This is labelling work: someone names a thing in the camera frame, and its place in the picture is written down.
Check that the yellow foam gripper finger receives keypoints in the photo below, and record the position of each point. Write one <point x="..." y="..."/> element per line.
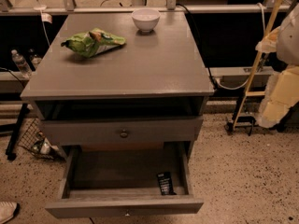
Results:
<point x="282" y="89"/>

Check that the green chip bag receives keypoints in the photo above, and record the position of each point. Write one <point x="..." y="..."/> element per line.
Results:
<point x="91" y="43"/>

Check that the white shoe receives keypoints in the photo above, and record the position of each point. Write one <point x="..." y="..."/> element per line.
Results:
<point x="8" y="211"/>

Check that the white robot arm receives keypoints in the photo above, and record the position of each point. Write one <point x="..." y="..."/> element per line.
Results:
<point x="282" y="89"/>

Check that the open grey middle drawer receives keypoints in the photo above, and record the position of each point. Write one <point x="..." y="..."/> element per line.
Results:
<point x="124" y="183"/>

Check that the clear plastic water bottle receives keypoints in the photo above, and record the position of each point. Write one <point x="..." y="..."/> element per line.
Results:
<point x="21" y="63"/>

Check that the white ceramic bowl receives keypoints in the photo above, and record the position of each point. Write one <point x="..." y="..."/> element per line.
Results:
<point x="146" y="19"/>

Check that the wire mesh basket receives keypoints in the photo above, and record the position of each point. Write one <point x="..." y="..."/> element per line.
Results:
<point x="36" y="143"/>

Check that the black stand leg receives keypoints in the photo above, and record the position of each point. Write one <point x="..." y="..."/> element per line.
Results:
<point x="11" y="156"/>

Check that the closed grey top drawer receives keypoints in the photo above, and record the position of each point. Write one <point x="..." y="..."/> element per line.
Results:
<point x="114" y="131"/>

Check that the grey wooden drawer cabinet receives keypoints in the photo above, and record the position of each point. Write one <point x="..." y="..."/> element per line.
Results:
<point x="156" y="76"/>

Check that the yellow wooden ladder frame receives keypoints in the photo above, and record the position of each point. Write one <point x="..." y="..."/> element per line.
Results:
<point x="274" y="5"/>

